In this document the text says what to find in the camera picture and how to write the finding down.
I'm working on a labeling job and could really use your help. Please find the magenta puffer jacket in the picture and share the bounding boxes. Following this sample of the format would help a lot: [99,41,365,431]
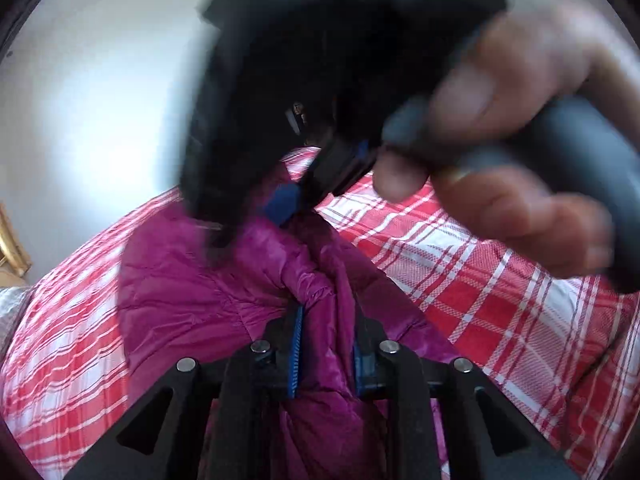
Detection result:
[116,165,453,480]

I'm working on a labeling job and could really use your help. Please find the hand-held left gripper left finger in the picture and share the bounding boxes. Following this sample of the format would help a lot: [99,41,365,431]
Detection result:
[64,303,307,480]

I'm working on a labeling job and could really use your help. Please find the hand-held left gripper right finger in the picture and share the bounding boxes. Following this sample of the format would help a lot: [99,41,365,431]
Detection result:
[352,300,582,480]

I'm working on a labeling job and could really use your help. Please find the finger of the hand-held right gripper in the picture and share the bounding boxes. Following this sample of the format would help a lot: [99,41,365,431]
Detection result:
[320,136,382,197]
[262,152,332,229]

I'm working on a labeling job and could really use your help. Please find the red plaid bed sheet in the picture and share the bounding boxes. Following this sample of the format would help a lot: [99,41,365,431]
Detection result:
[0,146,640,480]

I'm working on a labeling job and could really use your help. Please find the person's right hand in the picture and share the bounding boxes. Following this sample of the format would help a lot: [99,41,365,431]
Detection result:
[372,2,640,279]

